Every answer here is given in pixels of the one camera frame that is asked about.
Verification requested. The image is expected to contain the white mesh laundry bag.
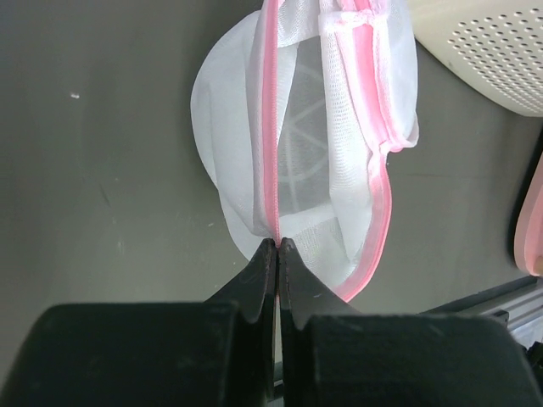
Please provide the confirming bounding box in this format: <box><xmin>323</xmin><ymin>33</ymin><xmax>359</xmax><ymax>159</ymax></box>
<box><xmin>190</xmin><ymin>1</ymin><xmax>419</xmax><ymax>301</ymax></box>

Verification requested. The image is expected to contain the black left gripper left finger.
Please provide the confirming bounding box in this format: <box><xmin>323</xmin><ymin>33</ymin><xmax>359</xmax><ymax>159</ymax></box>
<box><xmin>1</xmin><ymin>239</ymin><xmax>277</xmax><ymax>406</ymax></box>

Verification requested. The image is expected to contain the pink two-tier side table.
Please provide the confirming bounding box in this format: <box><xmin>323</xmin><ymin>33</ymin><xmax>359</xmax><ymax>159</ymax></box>
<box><xmin>513</xmin><ymin>138</ymin><xmax>542</xmax><ymax>277</ymax></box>

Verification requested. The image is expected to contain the cream laundry basket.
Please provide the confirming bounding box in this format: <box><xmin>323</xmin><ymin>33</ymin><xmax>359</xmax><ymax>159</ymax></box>
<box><xmin>407</xmin><ymin>0</ymin><xmax>542</xmax><ymax>118</ymax></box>

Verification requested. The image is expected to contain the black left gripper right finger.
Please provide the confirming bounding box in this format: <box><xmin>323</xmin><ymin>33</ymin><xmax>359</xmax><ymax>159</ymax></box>
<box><xmin>277</xmin><ymin>238</ymin><xmax>542</xmax><ymax>406</ymax></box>

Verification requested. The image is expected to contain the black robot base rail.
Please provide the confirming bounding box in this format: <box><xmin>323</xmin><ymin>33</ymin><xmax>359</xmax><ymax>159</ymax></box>
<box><xmin>428</xmin><ymin>276</ymin><xmax>542</xmax><ymax>348</ymax></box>

